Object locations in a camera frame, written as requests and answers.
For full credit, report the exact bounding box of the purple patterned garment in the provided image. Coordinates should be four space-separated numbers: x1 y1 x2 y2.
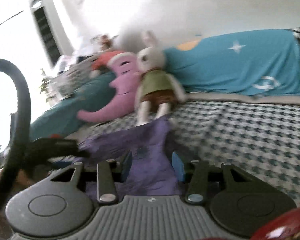
79 116 183 198

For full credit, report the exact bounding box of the green potted plant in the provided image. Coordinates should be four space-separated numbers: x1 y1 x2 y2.
39 69 57 107

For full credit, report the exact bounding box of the blue white houndstooth mat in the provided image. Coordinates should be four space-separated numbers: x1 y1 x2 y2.
79 102 300 205

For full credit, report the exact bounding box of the pink moon plush toy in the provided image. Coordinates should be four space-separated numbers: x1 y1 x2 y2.
77 51 141 123

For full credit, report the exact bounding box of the beige bunny plush toy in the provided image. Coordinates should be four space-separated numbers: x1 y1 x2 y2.
135 30 187 126

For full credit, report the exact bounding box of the white air conditioner unit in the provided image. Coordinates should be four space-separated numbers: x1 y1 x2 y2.
29 0 74 67

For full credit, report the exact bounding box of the blue cartoon print bedsheet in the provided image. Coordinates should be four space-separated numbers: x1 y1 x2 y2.
30 27 300 140

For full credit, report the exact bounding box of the black braided cable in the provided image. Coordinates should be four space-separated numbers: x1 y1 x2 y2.
0 58 32 221

